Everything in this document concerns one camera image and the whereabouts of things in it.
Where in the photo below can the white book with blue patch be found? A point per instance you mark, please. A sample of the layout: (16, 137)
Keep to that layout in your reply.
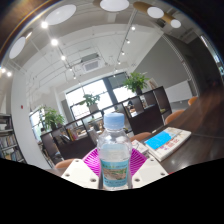
(166, 143)

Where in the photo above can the pale grey cover book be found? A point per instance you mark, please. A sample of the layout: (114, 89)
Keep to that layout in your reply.
(140, 146)

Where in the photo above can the group of tan chairs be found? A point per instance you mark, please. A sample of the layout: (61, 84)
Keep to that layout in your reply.
(174, 115)

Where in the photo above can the white wall panel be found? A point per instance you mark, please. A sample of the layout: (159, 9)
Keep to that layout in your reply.
(180, 91)

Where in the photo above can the group of round ceiling lights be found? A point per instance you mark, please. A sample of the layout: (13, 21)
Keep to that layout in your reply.
(60, 14)

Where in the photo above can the group of track spotlights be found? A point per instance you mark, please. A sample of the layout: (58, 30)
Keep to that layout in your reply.
(54, 42)

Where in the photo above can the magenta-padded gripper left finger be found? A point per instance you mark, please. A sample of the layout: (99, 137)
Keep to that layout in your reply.
(79, 171)

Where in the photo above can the dark low shelf unit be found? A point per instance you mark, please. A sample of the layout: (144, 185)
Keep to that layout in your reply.
(146, 120)

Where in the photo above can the tall leafy potted plant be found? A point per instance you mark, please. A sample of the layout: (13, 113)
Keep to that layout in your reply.
(136, 81)

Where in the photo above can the bushy wide potted plant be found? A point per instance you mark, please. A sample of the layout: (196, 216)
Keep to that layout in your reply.
(51, 117)

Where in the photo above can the small white-potted plant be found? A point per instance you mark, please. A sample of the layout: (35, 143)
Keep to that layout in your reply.
(90, 101)

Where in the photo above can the ceiling air conditioner unit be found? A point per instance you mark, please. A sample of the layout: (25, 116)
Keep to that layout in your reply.
(90, 64)

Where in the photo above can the tall dark bookshelf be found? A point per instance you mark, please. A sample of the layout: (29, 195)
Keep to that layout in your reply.
(10, 143)

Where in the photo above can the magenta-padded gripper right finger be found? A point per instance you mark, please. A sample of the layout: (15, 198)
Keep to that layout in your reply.
(148, 170)

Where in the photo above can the clear blue-capped water bottle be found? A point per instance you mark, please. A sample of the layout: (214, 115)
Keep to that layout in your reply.
(114, 156)

